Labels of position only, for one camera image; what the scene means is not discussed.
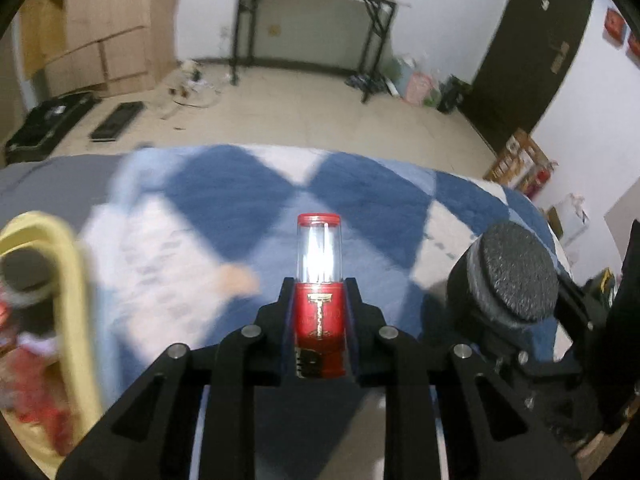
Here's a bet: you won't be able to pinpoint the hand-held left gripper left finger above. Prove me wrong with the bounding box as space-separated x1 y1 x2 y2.
55 277 295 480

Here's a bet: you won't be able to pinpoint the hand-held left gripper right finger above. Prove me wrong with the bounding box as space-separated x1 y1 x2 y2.
345 277 581 480

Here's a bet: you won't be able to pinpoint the wooden wardrobe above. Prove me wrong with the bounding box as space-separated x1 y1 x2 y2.
19 0 182 97

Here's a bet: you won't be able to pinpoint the stack of cartons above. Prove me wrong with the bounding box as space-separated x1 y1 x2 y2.
484 129 558 198

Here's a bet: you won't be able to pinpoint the yellow plastic basin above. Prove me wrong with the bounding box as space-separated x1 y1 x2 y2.
0 211 107 463

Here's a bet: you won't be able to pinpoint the white gift bag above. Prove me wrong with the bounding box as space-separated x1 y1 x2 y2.
547 194 592 253

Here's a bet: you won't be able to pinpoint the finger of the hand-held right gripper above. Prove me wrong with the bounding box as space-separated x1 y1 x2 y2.
475 330 582 379
554 279 609 362

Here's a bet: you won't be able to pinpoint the dark door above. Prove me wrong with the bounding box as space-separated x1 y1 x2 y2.
470 0 597 155

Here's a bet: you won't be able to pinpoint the large red cigarette box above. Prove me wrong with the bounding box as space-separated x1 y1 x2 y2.
0 335 76 458

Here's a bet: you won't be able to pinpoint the grey bed sheet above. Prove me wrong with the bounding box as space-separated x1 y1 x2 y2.
0 154 136 233

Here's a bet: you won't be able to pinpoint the white power strip cables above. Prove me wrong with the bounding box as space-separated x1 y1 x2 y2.
165 59 223 111

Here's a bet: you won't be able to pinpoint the pink bag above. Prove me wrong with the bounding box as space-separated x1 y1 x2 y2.
404 71 442 107

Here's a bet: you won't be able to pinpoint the red lighter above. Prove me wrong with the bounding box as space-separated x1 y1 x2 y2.
291 213 347 378

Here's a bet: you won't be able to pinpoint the black foam disc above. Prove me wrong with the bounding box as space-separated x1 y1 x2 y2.
446 221 560 356

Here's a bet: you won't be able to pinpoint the black case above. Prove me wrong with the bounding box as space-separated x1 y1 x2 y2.
4 91 102 165

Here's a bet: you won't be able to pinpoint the black bag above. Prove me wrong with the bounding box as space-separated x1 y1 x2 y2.
437 76 472 115

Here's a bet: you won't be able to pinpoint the black keyboard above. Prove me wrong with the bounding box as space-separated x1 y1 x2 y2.
89 101 147 142

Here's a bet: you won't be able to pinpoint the blue checked blanket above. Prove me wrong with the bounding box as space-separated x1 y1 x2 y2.
82 144 573 480

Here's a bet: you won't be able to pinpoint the patterned dark cloth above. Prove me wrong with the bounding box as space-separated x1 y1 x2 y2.
347 74 388 93

